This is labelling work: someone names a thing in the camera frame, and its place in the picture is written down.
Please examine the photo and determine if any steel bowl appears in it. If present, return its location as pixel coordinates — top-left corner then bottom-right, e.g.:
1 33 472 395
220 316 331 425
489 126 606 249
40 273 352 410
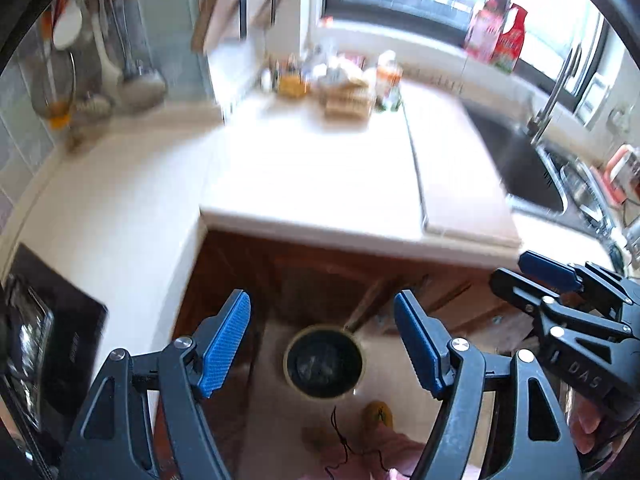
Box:
560 160 617 232

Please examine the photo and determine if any wooden cutting board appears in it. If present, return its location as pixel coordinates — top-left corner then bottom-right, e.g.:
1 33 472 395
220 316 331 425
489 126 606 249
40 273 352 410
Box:
191 0 303 56

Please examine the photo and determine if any dark window frame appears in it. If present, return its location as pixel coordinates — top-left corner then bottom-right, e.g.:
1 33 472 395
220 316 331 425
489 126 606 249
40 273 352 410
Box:
320 0 611 98

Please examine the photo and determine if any stainless steel sink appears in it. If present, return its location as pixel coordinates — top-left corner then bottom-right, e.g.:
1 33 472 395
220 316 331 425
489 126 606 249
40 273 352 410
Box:
462 97 621 233

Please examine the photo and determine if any pink soap bottle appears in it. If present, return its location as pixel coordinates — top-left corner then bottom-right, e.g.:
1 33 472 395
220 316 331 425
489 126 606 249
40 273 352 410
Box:
464 0 506 63

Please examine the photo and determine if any black gas stove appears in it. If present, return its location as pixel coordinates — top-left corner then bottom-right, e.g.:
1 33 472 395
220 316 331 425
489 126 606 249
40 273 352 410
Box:
0 242 109 463

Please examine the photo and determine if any metal mesh strainer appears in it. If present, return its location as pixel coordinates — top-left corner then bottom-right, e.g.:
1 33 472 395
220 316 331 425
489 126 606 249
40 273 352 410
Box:
30 50 77 121

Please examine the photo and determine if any brown cardboard sheet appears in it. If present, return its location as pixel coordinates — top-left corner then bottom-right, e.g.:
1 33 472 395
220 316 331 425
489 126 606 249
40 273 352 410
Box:
402 80 523 248

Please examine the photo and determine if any red spray bottle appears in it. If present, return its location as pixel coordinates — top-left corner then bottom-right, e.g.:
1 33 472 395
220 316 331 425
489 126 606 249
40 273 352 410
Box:
492 4 530 73

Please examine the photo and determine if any steel faucet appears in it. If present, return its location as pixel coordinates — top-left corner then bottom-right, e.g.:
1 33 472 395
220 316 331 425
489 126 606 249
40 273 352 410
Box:
525 45 583 146

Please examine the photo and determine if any white wall socket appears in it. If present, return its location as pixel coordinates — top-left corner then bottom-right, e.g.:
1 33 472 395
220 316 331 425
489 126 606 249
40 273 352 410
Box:
575 72 614 132

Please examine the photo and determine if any orange label plastic bottle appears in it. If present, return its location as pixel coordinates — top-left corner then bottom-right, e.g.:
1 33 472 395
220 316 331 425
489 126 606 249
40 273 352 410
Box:
375 50 404 113

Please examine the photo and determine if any white slotted turner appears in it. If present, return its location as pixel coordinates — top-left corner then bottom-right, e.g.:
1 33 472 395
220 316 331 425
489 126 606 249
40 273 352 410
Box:
75 93 114 121

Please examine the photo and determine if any steel ladle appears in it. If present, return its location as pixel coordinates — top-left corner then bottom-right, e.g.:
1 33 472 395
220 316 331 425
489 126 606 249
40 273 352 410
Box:
107 0 168 112

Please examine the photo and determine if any white plastic spoon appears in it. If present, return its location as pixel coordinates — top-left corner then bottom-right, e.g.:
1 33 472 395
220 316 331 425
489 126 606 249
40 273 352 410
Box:
89 0 124 88

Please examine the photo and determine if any person's right hand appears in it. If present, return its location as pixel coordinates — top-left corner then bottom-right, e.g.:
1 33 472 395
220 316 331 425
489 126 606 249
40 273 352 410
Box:
567 392 613 456

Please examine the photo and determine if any yellow packet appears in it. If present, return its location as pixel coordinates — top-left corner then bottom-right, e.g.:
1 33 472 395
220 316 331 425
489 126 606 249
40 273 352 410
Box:
276 71 312 99

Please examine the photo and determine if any black thin cord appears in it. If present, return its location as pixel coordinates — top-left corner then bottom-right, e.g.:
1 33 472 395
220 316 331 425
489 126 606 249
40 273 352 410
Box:
324 406 397 477

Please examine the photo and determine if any brown wrapper stack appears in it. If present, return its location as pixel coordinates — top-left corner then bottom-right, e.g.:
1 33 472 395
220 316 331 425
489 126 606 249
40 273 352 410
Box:
321 84 377 119

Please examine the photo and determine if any pink sponge holder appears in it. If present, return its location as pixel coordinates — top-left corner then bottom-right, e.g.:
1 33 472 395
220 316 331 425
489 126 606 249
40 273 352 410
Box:
604 144 640 203

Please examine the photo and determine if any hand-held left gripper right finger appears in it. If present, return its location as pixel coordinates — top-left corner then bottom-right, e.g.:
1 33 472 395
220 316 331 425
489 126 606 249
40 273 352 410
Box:
393 289 583 480

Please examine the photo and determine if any white bag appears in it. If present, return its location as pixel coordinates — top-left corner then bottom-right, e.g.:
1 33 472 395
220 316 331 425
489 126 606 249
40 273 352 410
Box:
312 52 371 86

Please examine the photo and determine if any round waste bin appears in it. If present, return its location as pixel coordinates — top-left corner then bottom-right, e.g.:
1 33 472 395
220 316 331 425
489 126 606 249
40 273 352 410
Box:
283 324 368 402

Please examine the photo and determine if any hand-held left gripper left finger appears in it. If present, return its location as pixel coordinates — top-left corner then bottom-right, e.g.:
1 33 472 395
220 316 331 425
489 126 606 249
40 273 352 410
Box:
59 289 252 480

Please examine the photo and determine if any white rice paddle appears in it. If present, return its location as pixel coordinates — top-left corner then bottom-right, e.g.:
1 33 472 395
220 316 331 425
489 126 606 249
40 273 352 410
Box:
52 0 85 51

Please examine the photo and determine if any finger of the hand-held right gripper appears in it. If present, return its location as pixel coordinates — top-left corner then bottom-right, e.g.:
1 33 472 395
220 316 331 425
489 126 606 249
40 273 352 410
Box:
518 251 640 311
489 268 633 346

